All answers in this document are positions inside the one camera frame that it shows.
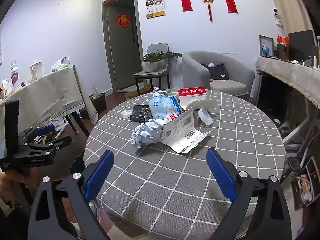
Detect white jar lid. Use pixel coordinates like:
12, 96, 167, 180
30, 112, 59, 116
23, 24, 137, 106
121, 109, 132, 118

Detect white paper ball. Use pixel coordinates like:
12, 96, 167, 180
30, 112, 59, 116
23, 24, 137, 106
130, 119, 165, 148

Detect black Face tissue pack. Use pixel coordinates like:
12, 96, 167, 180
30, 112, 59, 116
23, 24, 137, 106
130, 105, 153, 123

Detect white shipping carton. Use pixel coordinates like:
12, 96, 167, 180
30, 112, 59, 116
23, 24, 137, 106
163, 108, 210, 154

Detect blue white tissue pack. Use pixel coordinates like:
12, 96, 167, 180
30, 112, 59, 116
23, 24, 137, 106
149, 90, 182, 120

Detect white SanDisk packaging box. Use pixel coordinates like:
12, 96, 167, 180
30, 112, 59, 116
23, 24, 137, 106
178, 87, 215, 111

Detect person's left hand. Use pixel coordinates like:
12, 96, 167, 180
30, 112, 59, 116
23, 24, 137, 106
0, 168, 38, 203

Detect beige tablecloth side table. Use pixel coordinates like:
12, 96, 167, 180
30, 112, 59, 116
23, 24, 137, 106
1, 66, 98, 142

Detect white pink bottle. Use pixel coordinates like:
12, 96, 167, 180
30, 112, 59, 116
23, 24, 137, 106
10, 61, 20, 89

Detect black floor bin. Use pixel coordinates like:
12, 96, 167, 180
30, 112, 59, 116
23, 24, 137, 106
79, 93, 107, 120

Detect grey checked tablecloth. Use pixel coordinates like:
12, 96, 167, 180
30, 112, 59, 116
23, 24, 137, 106
84, 90, 285, 239

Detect white electric kettle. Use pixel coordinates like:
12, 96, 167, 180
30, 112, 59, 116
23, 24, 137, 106
29, 61, 45, 81

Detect white plastic bag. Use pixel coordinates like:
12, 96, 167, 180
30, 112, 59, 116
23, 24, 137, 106
50, 57, 70, 73

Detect cardboard box on floor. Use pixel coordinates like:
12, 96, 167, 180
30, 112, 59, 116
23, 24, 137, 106
123, 83, 151, 100

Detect potted green plant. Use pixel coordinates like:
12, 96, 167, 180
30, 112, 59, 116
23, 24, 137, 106
142, 51, 182, 73

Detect grey dining chair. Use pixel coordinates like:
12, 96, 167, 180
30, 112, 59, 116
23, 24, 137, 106
133, 43, 170, 95

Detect grey door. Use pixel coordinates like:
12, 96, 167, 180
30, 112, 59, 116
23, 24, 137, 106
101, 0, 143, 92

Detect grey armchair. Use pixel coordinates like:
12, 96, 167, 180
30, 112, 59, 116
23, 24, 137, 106
182, 51, 255, 101

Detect red fu door sticker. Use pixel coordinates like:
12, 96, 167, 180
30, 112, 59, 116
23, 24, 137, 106
116, 14, 131, 28

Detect beige fringed desk cloth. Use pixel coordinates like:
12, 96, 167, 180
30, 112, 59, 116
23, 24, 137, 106
255, 56, 320, 108

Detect black handbag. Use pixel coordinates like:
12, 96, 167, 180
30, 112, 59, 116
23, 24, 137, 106
202, 63, 229, 82

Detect small blue globe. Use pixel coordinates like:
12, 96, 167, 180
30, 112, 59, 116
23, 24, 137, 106
261, 45, 270, 57

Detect black monitor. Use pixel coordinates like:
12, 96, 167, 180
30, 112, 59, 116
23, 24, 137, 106
289, 30, 315, 62

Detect small red flags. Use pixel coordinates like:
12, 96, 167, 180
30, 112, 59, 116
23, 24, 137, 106
277, 35, 289, 46

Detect left red scroll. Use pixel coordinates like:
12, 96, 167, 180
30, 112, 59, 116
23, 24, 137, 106
181, 0, 193, 11

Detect red scroll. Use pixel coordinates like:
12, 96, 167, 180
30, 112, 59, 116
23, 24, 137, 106
226, 0, 238, 14
181, 0, 193, 11

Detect right red scroll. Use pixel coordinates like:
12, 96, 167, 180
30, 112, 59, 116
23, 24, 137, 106
226, 0, 238, 14

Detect wall calendar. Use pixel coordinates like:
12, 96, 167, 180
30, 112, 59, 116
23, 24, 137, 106
145, 0, 165, 19

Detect grey picture frame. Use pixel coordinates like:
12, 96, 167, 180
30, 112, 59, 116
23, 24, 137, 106
259, 35, 274, 57

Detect white security camera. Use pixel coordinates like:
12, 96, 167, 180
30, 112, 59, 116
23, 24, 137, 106
273, 8, 283, 28

